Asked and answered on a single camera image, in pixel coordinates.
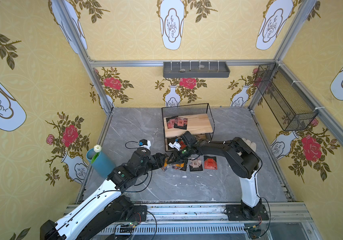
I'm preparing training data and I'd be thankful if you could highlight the teal vase with flower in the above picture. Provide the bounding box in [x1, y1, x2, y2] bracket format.
[86, 145, 116, 179]

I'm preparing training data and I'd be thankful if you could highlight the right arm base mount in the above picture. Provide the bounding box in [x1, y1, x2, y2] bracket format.
[224, 204, 269, 221]

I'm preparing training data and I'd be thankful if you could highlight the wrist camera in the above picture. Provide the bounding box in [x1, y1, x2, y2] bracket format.
[138, 139, 151, 150]
[168, 141, 181, 151]

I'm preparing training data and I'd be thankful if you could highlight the white work glove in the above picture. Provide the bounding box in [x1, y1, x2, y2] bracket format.
[241, 138, 256, 152]

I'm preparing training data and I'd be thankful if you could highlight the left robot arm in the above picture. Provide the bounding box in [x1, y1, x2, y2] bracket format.
[40, 147, 167, 240]

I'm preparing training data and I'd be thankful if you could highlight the grey wall tray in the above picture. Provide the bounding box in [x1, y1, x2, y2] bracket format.
[162, 60, 230, 79]

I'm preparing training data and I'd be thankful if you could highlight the orange label tea bag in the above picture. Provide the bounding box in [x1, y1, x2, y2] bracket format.
[172, 162, 188, 172]

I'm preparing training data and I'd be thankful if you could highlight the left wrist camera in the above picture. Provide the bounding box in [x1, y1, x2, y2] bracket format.
[138, 139, 151, 150]

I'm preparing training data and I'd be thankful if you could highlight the black wall mesh basket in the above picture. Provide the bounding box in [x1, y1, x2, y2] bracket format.
[254, 63, 318, 131]

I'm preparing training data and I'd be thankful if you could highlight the pink label tea bag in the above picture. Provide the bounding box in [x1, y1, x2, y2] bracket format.
[166, 117, 188, 130]

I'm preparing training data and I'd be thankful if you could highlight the black wire mesh shelf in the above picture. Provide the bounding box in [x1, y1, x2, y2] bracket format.
[161, 103, 215, 152]

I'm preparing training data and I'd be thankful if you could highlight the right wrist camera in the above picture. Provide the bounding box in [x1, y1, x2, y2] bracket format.
[168, 141, 181, 151]

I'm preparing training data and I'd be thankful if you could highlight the red black tea bag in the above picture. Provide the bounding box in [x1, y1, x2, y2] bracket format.
[204, 156, 217, 170]

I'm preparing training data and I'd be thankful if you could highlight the beige floral tea bag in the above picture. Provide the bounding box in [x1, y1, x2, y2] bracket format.
[189, 158, 203, 172]

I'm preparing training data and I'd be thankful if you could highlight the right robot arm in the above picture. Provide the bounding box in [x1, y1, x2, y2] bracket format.
[166, 131, 261, 209]

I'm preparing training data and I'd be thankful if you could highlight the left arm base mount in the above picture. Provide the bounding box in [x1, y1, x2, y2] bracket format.
[118, 205, 147, 223]

